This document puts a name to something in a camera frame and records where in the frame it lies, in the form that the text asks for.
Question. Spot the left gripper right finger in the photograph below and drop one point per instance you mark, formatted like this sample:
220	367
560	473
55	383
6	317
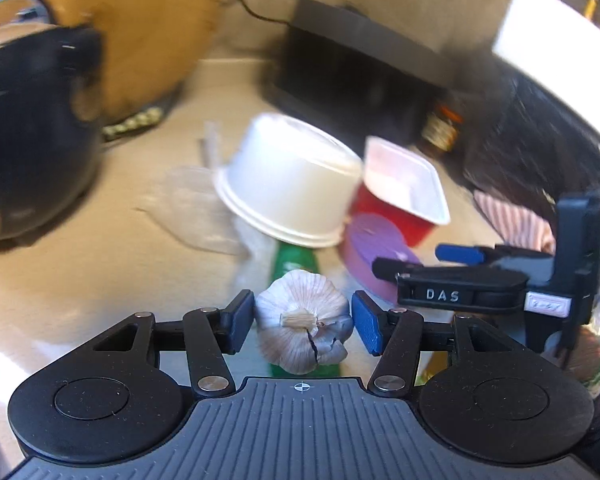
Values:
395	338

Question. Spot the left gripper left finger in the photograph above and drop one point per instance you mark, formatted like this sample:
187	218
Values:
209	333

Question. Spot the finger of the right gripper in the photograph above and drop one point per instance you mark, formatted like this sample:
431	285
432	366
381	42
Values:
460	254
392	270

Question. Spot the purple round lid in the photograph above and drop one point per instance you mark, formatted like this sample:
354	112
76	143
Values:
367	237

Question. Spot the red foil tray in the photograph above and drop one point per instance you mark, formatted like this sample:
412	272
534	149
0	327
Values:
402	187

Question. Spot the garlic bulb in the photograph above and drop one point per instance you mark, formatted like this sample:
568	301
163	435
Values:
303	322

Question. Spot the green snack wrapper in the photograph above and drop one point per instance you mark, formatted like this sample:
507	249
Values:
291	257

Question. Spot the white plastic bowl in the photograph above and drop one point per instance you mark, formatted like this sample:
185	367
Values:
291	181

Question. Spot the pink striped cloth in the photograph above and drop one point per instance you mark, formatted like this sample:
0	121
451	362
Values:
516	225

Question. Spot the black glossy bag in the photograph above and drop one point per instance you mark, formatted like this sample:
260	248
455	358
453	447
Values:
520	143

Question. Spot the glass sauce jar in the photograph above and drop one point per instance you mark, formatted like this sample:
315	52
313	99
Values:
441	130

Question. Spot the clear plastic bag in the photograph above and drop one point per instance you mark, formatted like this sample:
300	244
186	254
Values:
184	203

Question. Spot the black rectangular appliance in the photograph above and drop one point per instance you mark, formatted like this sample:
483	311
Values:
353	77

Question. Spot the green white woven cloth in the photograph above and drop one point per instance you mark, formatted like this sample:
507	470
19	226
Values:
141	121

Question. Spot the navy and gold rice cooker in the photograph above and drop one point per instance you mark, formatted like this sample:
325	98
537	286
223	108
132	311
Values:
50	114

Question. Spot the round wooden cutting board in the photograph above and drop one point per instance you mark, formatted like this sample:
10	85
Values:
150	46

